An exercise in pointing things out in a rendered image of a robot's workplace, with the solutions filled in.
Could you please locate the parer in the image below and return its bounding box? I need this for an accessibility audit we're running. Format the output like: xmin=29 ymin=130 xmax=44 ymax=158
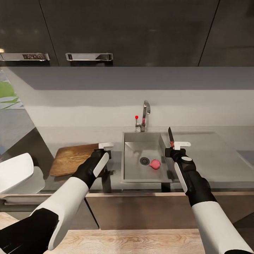
xmin=168 ymin=127 xmax=175 ymax=148

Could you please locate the vidalia onion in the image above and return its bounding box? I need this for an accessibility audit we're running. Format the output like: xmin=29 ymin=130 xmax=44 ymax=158
xmin=149 ymin=159 xmax=161 ymax=169

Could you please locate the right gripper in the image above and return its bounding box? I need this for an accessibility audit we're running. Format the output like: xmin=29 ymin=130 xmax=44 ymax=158
xmin=165 ymin=148 xmax=186 ymax=159

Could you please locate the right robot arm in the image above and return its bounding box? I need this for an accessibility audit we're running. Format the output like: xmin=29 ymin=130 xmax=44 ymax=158
xmin=165 ymin=141 xmax=254 ymax=254

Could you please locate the cutting board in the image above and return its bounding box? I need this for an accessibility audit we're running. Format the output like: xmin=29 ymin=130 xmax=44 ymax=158
xmin=49 ymin=144 xmax=99 ymax=177

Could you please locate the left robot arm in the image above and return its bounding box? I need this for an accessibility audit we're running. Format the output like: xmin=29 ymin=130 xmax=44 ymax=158
xmin=0 ymin=142 xmax=114 ymax=254

